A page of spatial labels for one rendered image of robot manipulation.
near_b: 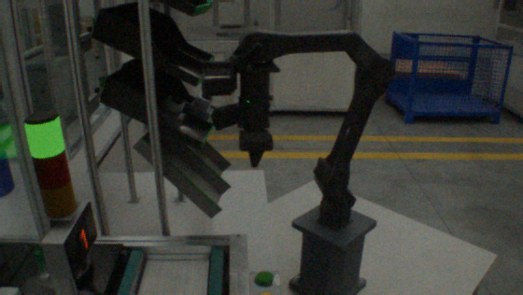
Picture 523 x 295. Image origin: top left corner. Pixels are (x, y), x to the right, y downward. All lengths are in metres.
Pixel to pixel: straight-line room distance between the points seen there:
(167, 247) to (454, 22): 9.50
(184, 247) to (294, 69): 3.91
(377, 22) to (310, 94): 4.91
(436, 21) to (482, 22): 1.14
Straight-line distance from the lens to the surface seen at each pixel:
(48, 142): 0.61
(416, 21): 9.81
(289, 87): 4.85
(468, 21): 10.30
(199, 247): 1.06
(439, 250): 1.30
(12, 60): 0.61
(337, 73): 4.88
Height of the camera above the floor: 1.59
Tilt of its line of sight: 23 degrees down
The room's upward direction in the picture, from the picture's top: straight up
